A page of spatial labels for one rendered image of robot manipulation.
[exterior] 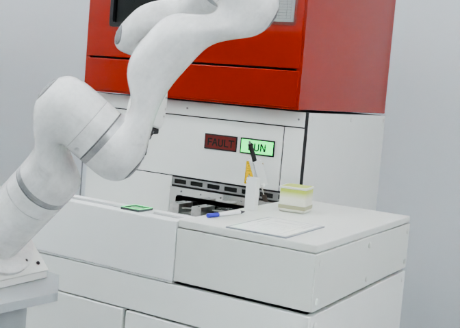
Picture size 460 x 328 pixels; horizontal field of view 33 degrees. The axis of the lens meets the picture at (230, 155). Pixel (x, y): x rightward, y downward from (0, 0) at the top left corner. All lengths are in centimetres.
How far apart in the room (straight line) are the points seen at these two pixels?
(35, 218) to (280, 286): 53
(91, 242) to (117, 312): 18
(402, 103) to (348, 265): 203
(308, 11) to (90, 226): 88
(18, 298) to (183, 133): 106
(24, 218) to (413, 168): 244
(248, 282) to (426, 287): 216
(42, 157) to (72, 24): 333
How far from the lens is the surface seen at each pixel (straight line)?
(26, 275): 176
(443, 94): 371
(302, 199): 202
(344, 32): 254
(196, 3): 174
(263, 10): 149
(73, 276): 201
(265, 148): 237
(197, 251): 177
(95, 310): 197
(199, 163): 249
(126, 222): 188
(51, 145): 154
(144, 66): 148
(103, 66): 266
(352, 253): 182
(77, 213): 197
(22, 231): 165
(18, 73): 512
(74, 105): 149
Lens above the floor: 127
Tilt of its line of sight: 5 degrees down
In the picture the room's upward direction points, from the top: 5 degrees clockwise
